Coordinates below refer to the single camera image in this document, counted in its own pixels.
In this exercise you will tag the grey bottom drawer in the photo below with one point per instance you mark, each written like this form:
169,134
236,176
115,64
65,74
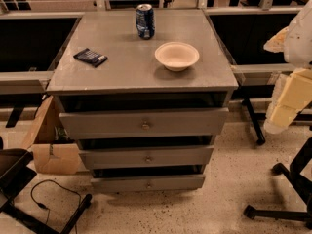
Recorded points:
148,183

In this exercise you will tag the black chair left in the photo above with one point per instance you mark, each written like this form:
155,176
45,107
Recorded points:
14,176

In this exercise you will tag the blue soda can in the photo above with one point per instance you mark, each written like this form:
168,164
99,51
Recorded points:
145,21

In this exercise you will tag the black chair base right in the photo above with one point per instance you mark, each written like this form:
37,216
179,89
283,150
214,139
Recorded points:
301,184

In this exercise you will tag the white paper bowl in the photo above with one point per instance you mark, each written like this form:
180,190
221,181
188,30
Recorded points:
177,56

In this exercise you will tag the cardboard box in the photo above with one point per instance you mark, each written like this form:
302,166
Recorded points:
52,153

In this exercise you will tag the grey drawer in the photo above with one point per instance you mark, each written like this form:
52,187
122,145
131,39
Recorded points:
148,183
146,157
144,123

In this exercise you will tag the grey middle drawer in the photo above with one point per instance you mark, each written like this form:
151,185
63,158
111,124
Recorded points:
146,157

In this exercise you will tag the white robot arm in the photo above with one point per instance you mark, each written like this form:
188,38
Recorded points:
295,41

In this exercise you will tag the grey top drawer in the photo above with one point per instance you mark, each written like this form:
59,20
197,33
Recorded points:
144,123

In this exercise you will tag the grey drawer cabinet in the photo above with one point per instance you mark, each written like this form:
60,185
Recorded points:
133,79

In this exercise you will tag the left grey desk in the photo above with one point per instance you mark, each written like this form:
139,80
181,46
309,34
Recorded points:
31,45

